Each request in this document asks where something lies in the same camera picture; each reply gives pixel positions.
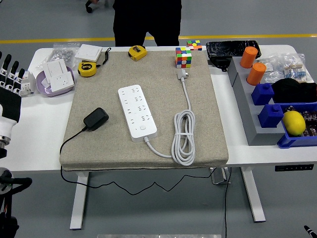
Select white power strip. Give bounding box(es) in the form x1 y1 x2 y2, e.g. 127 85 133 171
117 84 158 143

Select person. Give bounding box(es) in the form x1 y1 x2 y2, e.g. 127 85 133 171
112 0 183 47

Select blue block with knob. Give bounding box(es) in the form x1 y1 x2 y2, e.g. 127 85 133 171
251 83 275 106
258 104 284 128

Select square yellow tape measure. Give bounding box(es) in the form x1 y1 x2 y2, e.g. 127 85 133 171
128 45 148 61

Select thin black adapter cord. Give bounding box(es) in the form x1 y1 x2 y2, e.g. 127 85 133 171
59 127 213 196

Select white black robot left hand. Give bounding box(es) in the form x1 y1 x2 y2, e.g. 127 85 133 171
0 51 26 139

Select round yellow tape measure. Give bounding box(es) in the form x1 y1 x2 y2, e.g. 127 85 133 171
77 47 112 77

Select blue plastic bin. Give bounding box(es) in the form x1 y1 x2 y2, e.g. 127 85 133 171
277 102 317 149

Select white switch panel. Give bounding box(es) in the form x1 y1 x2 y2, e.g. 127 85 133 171
46 59 69 84

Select white wall switch plate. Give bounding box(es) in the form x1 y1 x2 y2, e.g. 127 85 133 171
74 44 103 62

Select large colourful puzzle cube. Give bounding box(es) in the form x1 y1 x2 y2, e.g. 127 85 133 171
175 47 193 69

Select black tray in plastic wrap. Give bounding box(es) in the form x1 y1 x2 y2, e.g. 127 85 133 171
206 40 263 60

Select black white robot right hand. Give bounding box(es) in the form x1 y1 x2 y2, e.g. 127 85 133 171
304 225 317 238

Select clear bag of screws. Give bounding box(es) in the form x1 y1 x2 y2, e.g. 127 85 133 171
36 42 81 70

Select grey-brown mat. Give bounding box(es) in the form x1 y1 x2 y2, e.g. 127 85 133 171
59 51 229 172

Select small colourful puzzle cube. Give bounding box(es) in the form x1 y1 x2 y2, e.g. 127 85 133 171
186 40 203 52

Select orange cylinder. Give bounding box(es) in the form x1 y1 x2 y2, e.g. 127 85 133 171
246 62 267 86
239 46 259 69

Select black plug adapter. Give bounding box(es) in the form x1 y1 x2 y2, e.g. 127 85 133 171
83 107 109 131

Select grey stepped box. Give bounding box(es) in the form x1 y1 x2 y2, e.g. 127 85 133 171
227 56 285 146

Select circuit boards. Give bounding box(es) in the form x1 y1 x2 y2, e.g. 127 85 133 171
285 105 317 137

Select white power cord with plug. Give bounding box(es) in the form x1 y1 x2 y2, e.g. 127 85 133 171
144 68 196 166

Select purple bowl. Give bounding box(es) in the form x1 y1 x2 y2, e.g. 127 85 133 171
36 66 75 97

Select clear plastic parts bag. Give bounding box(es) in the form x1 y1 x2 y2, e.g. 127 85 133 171
258 57 286 84

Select black table control panel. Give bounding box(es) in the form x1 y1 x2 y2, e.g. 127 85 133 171
274 164 315 172

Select clear bag of resistors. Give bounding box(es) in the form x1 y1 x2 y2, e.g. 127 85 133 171
282 53 315 83

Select white table leg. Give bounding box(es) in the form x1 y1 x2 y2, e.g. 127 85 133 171
69 171 90 230
240 166 266 222

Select yellow lemon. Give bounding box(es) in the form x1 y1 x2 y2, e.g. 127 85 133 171
282 110 307 136

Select black cloth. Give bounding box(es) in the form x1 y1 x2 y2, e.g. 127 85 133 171
271 78 317 104

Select white circuit breaker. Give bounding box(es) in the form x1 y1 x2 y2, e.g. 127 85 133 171
18 71 36 97

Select black hanging cable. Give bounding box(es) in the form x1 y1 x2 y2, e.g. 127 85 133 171
224 167 232 238

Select white wall socket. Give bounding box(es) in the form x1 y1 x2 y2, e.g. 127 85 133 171
50 73 75 93

